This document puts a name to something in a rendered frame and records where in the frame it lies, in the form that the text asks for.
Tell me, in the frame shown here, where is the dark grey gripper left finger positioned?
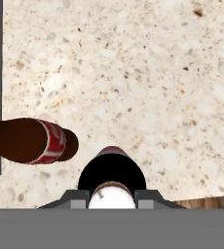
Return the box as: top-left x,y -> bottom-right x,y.
37,189 -> 91,210

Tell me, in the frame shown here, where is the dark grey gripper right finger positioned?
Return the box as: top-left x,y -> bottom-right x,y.
133,189 -> 187,210

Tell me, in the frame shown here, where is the black bottle with white cap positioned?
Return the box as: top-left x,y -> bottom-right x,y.
77,145 -> 148,210

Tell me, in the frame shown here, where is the brown bottle with red label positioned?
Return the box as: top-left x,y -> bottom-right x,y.
0,117 -> 80,165

